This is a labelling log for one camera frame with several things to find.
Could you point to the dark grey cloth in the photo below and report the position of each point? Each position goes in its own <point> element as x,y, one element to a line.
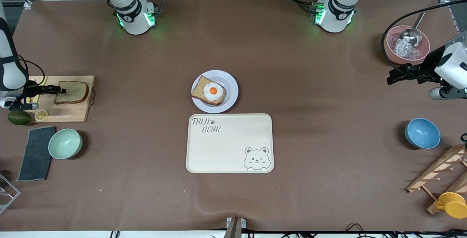
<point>36,154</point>

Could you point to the cream bear print tray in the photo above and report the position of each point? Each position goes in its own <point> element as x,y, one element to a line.
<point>226,150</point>

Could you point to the pink bowl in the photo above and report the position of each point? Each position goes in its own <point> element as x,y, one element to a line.
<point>390,48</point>

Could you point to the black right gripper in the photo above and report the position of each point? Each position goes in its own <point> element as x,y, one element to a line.
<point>34,91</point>

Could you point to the blue bowl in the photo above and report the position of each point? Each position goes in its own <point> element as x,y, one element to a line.
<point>423,134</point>

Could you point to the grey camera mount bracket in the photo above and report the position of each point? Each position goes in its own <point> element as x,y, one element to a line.
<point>235,229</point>

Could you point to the wooden cutting board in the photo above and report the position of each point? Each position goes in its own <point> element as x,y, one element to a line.
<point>73,114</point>

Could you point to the yellow cup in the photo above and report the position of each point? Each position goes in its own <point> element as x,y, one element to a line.
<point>454,205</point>

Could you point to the white round plate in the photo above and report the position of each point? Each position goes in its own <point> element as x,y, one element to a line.
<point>230,85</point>

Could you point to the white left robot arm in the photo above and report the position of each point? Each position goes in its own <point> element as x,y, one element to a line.
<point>335,17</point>

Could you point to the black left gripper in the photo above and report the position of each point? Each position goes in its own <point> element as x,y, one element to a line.
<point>427,67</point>

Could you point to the fried egg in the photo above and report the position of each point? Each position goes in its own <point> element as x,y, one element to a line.
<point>213,91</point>

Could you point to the metal scoop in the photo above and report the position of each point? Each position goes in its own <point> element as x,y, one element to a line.
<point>410,35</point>

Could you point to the green avocado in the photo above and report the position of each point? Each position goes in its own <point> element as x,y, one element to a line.
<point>19,117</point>

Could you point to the wooden peg rack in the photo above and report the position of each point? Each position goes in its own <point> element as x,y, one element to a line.
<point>425,178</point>

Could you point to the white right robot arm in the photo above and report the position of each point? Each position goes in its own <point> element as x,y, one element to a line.
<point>136,19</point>

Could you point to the lemon slice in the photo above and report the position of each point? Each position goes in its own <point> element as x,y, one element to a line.
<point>41,115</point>

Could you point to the clear ice cubes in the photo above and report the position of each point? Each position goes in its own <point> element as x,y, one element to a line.
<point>403,50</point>

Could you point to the plain brown bread slice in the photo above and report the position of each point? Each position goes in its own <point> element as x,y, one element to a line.
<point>74,92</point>

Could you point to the light green bowl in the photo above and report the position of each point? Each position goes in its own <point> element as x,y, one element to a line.
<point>65,144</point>

